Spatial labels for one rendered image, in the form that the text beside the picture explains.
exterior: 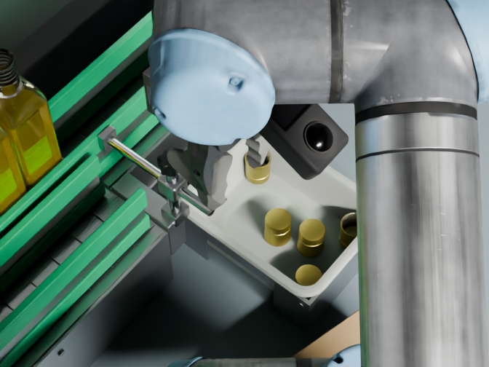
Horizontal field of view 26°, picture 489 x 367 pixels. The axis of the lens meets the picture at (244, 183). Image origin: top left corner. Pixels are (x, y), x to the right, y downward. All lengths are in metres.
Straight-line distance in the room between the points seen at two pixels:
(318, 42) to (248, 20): 0.04
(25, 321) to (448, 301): 0.65
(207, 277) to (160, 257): 0.11
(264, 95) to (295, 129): 0.19
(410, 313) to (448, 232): 0.05
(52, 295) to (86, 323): 0.09
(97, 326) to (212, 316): 0.16
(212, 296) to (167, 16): 0.78
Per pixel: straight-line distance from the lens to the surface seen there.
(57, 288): 1.19
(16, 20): 1.32
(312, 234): 1.36
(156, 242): 1.28
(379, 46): 0.64
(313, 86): 0.64
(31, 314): 1.18
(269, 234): 1.38
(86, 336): 1.28
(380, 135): 0.63
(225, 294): 1.39
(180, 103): 0.63
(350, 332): 1.26
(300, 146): 0.81
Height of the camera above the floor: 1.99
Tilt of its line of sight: 57 degrees down
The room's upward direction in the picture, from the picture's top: straight up
